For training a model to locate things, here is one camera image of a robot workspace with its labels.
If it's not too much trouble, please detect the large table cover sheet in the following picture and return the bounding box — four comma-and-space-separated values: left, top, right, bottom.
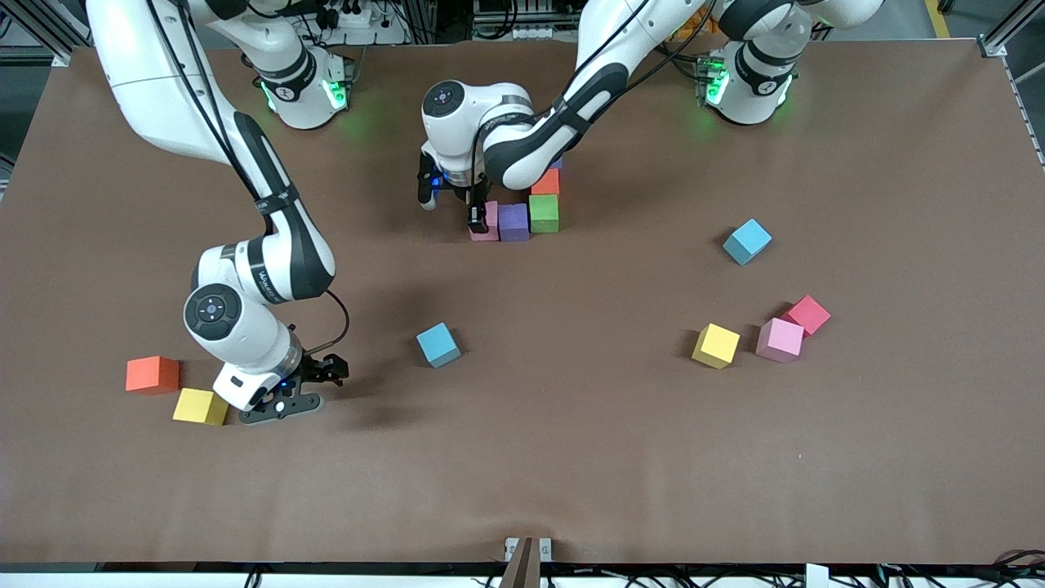
0, 41, 1045, 566

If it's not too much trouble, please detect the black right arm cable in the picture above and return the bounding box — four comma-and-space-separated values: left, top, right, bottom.
147, 0, 352, 357

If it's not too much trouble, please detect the green foam block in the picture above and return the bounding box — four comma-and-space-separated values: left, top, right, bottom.
528, 194, 561, 234

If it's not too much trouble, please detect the white power strip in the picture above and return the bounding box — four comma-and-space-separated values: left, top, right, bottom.
320, 0, 386, 30

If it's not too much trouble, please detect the red foam block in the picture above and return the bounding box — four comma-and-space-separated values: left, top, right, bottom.
782, 295, 832, 337

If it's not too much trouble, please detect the metal edge bracket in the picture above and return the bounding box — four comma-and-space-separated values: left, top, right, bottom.
500, 537, 554, 588

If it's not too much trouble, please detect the yellow foam block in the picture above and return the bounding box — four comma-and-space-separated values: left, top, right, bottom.
172, 388, 230, 427
692, 323, 741, 370

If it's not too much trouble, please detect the blue foam block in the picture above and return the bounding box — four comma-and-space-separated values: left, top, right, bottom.
416, 323, 462, 368
723, 218, 772, 266

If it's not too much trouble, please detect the white electronics box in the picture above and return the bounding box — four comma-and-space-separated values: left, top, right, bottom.
472, 0, 564, 42

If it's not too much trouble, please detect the pink foam block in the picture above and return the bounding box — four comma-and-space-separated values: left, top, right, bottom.
469, 201, 500, 243
755, 317, 805, 363

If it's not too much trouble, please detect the bag of orange items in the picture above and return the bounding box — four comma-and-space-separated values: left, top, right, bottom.
665, 0, 723, 43

